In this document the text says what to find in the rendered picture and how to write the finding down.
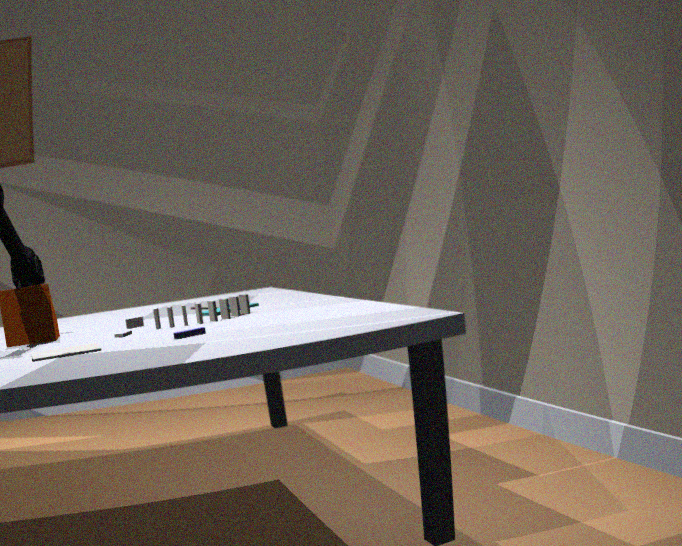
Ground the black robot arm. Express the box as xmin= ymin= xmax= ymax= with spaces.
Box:
xmin=0 ymin=185 xmax=45 ymax=289

